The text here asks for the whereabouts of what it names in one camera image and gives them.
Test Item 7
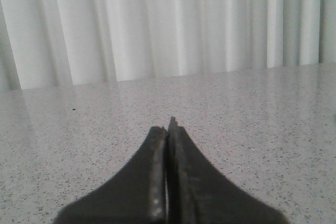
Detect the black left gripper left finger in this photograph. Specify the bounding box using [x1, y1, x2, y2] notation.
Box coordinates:
[54, 126, 167, 223]

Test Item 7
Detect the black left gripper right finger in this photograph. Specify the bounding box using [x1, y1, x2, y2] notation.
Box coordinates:
[166, 118, 289, 223]

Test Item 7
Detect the white pleated curtain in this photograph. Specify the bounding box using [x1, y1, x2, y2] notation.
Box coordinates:
[1, 0, 335, 92]

